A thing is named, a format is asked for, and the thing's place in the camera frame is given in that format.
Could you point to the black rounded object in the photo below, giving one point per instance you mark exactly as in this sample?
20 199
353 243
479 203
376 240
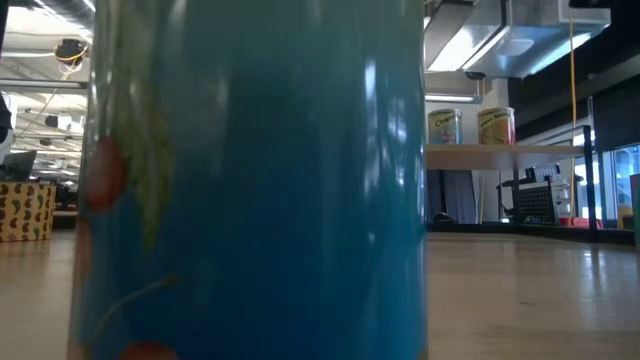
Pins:
442 218

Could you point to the black perforated panel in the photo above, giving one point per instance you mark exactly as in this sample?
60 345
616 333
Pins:
537 204

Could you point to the blue cherries tin can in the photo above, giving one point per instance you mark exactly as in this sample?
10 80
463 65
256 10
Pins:
250 200
445 127

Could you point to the ceiling light strip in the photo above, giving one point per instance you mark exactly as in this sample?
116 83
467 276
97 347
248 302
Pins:
450 98

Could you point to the yellow object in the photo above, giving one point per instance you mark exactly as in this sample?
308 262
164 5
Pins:
625 216

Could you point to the red object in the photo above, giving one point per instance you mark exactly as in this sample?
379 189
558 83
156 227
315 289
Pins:
580 222

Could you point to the yellow green beans tin can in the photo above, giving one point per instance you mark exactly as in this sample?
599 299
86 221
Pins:
496 126

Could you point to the black ceiling spotlight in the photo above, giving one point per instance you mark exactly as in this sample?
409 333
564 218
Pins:
51 121

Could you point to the wooden shelf with black legs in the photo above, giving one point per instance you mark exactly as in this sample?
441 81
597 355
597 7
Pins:
525 156

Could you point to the grey laptop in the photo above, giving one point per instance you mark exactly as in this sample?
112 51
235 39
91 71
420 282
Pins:
17 165

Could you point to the black dome camera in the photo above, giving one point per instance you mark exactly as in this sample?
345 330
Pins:
475 75

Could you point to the grey curtain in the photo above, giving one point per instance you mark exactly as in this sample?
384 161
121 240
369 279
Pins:
457 195

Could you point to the black aluminium table frame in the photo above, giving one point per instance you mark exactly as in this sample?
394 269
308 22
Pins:
550 231

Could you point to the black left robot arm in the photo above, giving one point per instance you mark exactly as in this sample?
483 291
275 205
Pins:
2 25

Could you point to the patterned cardboard box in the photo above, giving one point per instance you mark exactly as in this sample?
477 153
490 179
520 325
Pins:
25 212

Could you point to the silver ceiling air duct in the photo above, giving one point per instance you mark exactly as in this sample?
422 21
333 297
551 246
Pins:
500 45

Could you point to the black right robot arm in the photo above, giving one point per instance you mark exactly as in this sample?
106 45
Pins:
590 3

